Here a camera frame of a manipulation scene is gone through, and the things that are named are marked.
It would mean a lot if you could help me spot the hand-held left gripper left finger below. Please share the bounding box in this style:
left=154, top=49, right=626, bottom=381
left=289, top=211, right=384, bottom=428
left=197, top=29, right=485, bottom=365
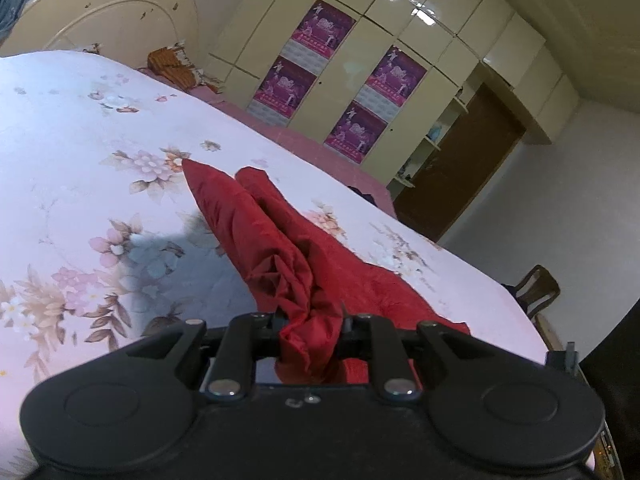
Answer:
left=125, top=313, right=281, bottom=403

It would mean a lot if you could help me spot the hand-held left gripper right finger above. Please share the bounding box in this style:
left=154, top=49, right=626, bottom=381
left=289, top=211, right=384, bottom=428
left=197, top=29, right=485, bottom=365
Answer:
left=345, top=314, right=506, bottom=403

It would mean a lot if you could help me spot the red puffer jacket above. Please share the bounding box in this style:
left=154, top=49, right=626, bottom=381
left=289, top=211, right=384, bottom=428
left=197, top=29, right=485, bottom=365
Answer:
left=182, top=158, right=472, bottom=387

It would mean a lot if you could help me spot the wooden chair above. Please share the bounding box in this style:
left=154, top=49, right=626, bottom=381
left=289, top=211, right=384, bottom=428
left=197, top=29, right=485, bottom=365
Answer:
left=500, top=263, right=562, bottom=322

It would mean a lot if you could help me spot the brown wooden door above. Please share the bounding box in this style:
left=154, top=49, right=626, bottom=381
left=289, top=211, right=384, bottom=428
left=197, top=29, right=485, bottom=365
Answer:
left=392, top=82, right=527, bottom=244

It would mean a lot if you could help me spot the cream corner shelf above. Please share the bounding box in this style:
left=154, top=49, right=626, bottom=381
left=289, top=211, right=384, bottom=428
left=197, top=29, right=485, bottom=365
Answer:
left=386, top=87, right=473, bottom=203

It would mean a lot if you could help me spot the pink bed sheet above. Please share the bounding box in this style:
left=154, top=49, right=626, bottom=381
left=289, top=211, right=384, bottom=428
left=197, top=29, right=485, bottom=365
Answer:
left=136, top=64, right=399, bottom=220

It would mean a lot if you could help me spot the folded light cloth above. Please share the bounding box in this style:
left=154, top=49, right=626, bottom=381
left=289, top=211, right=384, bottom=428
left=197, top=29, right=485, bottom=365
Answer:
left=191, top=66, right=227, bottom=95

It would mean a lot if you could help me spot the floral white bed sheet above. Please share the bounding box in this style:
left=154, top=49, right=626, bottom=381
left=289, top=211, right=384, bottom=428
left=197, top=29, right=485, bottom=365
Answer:
left=0, top=50, right=547, bottom=463

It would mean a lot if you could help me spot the cream wardrobe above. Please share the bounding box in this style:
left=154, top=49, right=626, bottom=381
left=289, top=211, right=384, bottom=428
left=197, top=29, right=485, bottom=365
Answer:
left=206, top=0, right=582, bottom=192

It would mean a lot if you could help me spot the cream round headboard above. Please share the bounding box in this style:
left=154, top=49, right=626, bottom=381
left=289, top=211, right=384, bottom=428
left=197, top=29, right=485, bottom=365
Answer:
left=0, top=0, right=202, bottom=69

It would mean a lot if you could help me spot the purple wall poster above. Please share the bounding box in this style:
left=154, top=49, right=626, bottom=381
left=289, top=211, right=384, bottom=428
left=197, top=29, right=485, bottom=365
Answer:
left=247, top=56, right=319, bottom=127
left=322, top=100, right=389, bottom=164
left=280, top=0, right=357, bottom=63
left=357, top=45, right=428, bottom=111

